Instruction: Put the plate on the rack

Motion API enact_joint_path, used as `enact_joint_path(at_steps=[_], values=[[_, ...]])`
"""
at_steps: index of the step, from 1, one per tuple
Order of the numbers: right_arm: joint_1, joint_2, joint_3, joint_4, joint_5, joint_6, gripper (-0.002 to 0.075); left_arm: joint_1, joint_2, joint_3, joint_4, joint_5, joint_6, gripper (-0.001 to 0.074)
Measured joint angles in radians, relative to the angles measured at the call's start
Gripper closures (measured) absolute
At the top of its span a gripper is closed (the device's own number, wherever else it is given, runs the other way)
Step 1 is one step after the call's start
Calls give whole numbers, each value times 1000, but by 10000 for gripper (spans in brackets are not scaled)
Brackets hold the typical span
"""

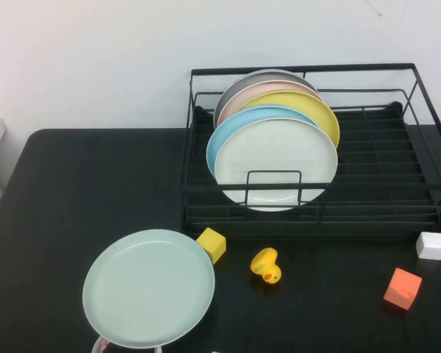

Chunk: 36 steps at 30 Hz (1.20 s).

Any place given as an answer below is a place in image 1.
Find mint green plate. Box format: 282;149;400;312
82;228;217;349

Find blue plate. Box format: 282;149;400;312
205;105;319;182

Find white plate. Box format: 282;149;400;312
213;117;339;213

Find pink plate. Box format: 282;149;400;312
217;79;323;124

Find grey plate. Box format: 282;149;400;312
213;68;319;129

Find yellow plate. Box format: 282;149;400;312
237;90;341;150

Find yellow cube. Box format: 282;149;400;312
196;227;227;265

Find yellow rubber duck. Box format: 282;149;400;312
249;247;283;286

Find black plastic drip tray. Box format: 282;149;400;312
183;102;441;240

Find clear measuring cup red markings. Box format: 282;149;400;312
91;335;113;353

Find orange cube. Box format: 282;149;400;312
383;267;423;310

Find white cube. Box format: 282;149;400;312
415;231;441;261

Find black wire dish rack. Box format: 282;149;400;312
179;62;441;226

